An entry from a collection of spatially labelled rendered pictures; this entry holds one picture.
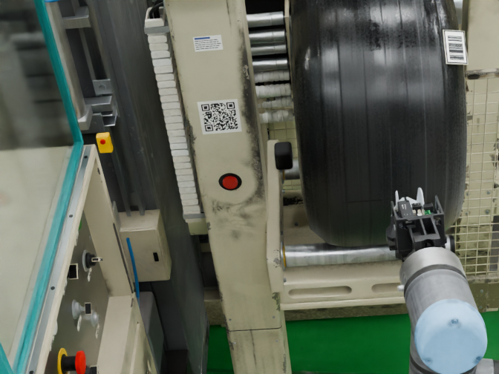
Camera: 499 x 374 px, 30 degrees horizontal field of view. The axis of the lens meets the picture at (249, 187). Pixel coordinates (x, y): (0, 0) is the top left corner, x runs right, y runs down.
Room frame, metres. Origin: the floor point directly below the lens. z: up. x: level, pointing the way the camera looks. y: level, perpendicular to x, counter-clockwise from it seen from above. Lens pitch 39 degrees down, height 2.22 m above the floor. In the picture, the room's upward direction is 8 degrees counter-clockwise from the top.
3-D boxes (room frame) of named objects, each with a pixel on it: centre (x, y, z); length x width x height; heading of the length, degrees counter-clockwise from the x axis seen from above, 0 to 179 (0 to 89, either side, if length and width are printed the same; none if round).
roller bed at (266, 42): (1.90, -0.05, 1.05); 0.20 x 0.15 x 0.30; 84
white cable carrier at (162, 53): (1.48, 0.12, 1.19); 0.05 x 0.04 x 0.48; 174
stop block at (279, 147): (1.61, -0.08, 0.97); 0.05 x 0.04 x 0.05; 174
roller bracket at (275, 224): (1.51, -0.05, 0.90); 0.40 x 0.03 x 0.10; 174
